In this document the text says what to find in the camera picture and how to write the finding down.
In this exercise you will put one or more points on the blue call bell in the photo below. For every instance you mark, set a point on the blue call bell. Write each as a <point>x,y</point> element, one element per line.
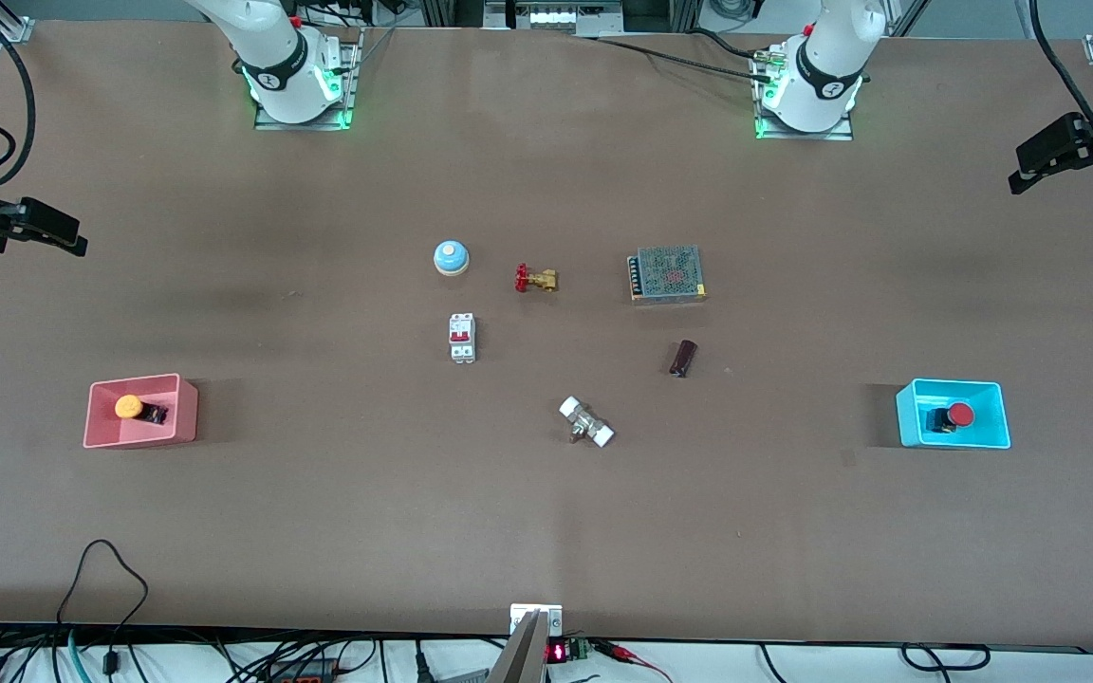
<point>451,256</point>

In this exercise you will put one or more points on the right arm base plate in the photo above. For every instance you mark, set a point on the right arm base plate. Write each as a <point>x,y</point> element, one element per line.
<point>347,76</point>

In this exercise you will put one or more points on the cyan plastic bin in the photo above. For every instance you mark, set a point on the cyan plastic bin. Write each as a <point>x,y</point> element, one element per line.
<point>985,422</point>

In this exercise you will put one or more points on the yellow push button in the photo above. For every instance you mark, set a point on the yellow push button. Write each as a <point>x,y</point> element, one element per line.
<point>128,407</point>

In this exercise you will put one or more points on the red alligator clip lead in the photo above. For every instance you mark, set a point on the red alligator clip lead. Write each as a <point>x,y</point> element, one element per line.
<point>627,655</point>

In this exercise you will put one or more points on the white circuit breaker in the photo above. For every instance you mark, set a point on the white circuit breaker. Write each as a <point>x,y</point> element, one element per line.
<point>462,338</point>

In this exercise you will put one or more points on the metal mesh power supply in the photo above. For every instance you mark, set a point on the metal mesh power supply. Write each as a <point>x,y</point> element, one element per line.
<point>668,275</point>

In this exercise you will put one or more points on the white-capped metal fitting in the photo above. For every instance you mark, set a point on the white-capped metal fitting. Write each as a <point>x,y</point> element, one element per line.
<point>586,422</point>

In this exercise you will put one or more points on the aluminium camera stand pole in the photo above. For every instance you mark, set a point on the aluminium camera stand pole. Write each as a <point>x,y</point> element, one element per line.
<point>523,655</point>

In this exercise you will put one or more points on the pink plastic bin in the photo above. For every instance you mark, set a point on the pink plastic bin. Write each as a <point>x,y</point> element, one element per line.
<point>105,429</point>

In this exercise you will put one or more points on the red push button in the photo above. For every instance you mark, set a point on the red push button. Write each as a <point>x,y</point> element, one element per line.
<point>960,415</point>

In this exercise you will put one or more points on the white device behind table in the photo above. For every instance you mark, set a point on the white device behind table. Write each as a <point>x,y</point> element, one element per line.
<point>561,16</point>

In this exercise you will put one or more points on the dark brown cylindrical capacitor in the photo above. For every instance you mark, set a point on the dark brown cylindrical capacitor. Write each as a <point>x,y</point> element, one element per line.
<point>683,358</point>

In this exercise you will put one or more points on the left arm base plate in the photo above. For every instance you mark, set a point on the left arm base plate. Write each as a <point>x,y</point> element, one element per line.
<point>841,133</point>

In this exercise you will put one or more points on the red LED display module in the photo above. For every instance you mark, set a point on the red LED display module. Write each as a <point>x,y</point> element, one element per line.
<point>561,651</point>

